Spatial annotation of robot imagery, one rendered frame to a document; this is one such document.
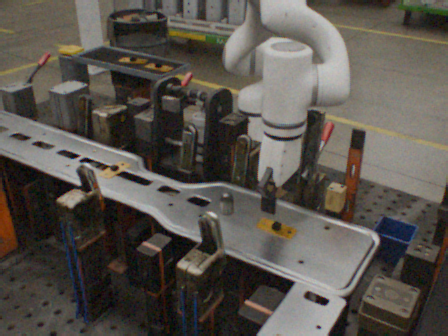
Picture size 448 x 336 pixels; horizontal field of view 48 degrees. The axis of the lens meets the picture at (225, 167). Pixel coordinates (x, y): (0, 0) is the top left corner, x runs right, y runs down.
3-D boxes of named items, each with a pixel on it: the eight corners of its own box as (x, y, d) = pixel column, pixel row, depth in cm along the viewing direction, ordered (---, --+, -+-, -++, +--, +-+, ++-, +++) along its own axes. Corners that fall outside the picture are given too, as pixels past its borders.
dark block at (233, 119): (219, 251, 147) (218, 120, 126) (231, 238, 152) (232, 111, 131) (233, 257, 145) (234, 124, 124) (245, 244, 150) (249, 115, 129)
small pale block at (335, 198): (311, 310, 126) (326, 188, 108) (317, 302, 129) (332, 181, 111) (324, 316, 125) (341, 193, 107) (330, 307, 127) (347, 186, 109)
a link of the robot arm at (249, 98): (236, 101, 169) (239, 31, 157) (291, 103, 170) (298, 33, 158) (237, 116, 159) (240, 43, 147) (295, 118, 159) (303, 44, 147)
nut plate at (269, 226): (255, 227, 107) (255, 222, 106) (263, 218, 110) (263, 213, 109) (290, 240, 103) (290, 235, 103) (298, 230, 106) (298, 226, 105)
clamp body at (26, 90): (14, 182, 181) (-9, 88, 163) (39, 169, 189) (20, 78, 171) (32, 190, 176) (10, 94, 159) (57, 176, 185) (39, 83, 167)
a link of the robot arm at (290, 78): (308, 106, 97) (260, 106, 97) (314, 39, 90) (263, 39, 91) (314, 125, 90) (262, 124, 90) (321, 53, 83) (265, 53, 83)
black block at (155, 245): (135, 351, 116) (122, 252, 101) (164, 321, 124) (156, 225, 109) (162, 366, 112) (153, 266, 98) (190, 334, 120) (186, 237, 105)
